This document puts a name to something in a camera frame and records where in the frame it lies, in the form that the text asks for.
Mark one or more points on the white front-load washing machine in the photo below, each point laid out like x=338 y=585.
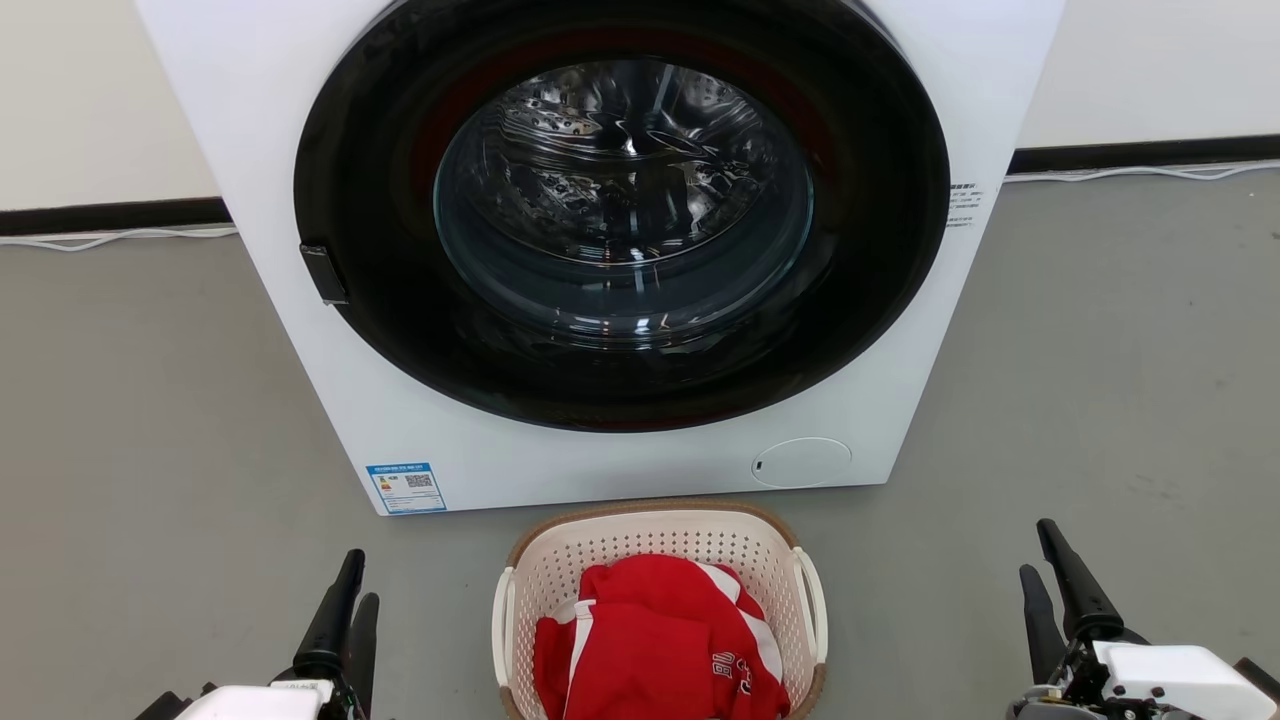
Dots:
x=290 y=400

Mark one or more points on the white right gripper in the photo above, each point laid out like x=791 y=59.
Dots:
x=1170 y=680

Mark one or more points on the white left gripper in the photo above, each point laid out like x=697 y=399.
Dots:
x=260 y=702

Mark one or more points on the round white filter cover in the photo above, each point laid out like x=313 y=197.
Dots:
x=800 y=463

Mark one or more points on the small text label sticker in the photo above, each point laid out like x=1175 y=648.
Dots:
x=962 y=205

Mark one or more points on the round black washing machine door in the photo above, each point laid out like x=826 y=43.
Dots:
x=400 y=300

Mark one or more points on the cream perforated plastic laundry basket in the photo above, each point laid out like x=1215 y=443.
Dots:
x=560 y=560

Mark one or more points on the blue energy label sticker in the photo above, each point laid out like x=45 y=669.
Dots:
x=407 y=487

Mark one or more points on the red and white garment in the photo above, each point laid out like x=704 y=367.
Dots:
x=650 y=650

